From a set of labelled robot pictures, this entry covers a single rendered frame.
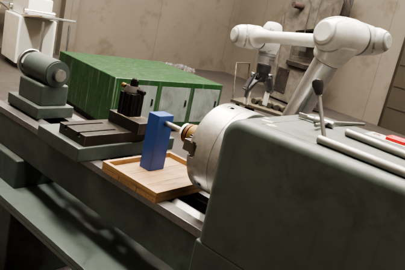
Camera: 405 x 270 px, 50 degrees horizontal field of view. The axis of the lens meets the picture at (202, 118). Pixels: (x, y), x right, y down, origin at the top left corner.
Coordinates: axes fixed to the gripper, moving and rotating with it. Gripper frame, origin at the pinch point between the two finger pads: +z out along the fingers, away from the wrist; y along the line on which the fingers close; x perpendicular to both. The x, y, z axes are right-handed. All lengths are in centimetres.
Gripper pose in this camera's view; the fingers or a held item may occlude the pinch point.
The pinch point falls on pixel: (255, 102)
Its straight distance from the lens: 228.1
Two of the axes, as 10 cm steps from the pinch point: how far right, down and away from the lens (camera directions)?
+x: -5.7, -3.1, 7.6
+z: -2.0, 9.5, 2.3
